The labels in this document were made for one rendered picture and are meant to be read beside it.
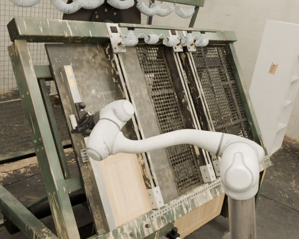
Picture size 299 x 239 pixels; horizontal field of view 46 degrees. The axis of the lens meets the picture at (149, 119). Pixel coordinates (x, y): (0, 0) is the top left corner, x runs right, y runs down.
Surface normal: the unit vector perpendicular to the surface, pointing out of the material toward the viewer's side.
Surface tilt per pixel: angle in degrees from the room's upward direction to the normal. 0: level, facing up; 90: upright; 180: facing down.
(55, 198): 90
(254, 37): 90
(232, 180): 84
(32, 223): 0
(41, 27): 56
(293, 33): 90
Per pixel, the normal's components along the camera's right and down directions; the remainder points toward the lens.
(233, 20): -0.59, 0.18
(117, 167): 0.68, -0.25
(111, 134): 0.15, -0.56
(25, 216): 0.14, -0.93
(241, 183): -0.27, 0.18
